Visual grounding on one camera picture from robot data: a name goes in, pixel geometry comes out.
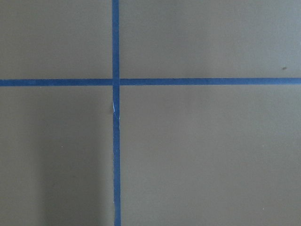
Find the horizontal blue tape strip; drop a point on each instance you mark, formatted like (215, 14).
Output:
(148, 82)

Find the vertical blue tape strip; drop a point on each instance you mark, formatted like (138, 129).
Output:
(116, 112)

